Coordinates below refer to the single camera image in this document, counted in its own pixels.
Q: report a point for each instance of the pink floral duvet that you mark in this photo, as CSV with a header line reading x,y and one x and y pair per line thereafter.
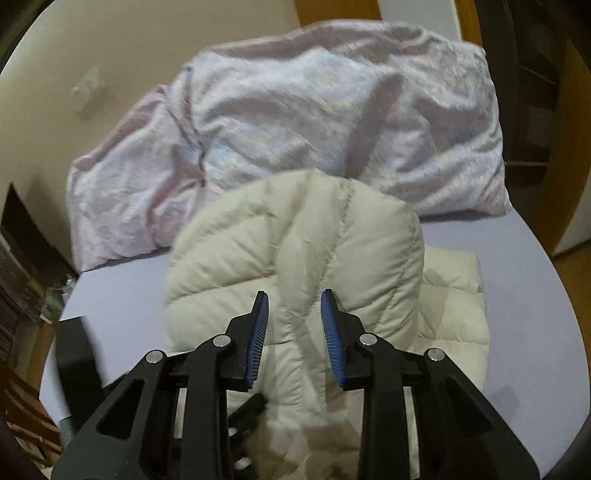
x,y
393,105

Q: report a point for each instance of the lavender bed sheet mattress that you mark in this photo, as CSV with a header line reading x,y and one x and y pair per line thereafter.
x,y
538,374

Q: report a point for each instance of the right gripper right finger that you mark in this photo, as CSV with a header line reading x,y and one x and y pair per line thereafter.
x,y
422,416

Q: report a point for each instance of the dark cluttered shelf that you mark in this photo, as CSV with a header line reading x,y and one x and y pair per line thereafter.
x,y
32,275

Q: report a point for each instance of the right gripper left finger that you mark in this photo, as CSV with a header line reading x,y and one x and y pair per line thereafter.
x,y
167,418

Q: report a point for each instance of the wall socket plate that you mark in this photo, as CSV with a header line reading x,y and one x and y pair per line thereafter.
x,y
87,89

